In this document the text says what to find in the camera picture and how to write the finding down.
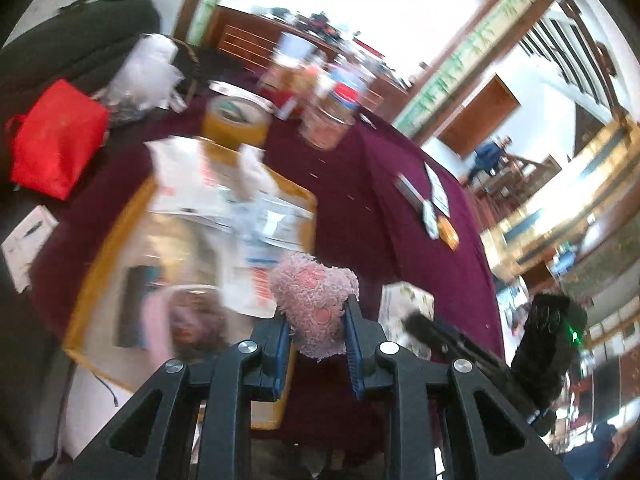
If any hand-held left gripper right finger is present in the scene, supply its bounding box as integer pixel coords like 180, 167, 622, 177
344, 295, 576, 480

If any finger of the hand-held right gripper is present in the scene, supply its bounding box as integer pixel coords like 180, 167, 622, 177
402, 311, 542, 424

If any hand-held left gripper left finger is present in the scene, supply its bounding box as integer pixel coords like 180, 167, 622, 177
72, 316, 293, 480

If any small patterned packet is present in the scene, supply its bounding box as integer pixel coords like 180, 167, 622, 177
378, 282, 435, 357

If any pink packaged cloth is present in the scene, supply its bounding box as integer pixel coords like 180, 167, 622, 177
142, 285, 232, 357

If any pink fluffy puff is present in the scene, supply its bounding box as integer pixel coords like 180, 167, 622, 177
270, 254, 360, 361

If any yellow-rimmed box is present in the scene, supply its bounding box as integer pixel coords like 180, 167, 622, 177
64, 139, 319, 431

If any large white red-print envelope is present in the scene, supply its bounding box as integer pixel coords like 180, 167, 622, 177
145, 137, 251, 226

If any orange packet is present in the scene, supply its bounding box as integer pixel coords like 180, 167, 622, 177
437, 216, 460, 252

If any small green-white packet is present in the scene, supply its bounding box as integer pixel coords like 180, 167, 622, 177
422, 201, 441, 239

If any long grey box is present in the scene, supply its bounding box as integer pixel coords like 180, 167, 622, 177
395, 174, 433, 212

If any maroon tablecloth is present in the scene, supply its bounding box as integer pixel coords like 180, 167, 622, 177
27, 72, 506, 453

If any flat white packet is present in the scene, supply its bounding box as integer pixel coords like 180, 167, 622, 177
424, 162, 451, 216

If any wooden door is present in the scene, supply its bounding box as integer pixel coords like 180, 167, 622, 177
437, 74, 521, 158

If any white cloth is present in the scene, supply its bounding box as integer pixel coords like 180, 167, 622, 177
236, 144, 275, 202

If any glass jar with orange contents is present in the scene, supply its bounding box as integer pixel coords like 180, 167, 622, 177
299, 85, 362, 151

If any white booklet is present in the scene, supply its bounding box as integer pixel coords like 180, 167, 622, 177
0, 205, 59, 294

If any blue label bottle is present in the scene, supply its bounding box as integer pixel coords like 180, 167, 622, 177
332, 55, 377, 111

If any yellow tape roll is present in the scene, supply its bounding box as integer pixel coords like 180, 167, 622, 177
201, 95, 273, 153

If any wooden stair railing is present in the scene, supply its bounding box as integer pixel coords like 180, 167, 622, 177
520, 0, 628, 117

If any round metal lid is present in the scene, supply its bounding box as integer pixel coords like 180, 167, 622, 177
209, 80, 275, 113

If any red bag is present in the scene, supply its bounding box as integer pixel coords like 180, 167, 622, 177
6, 79, 110, 201

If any white crumpled plastic bag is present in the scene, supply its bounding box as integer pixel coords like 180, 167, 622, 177
107, 34, 186, 112

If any wooden cabinet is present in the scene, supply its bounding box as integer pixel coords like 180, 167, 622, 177
215, 0, 403, 107

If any black cable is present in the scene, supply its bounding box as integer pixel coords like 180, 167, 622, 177
86, 364, 119, 408

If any green bamboo wall painting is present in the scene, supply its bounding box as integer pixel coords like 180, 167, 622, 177
392, 0, 546, 131

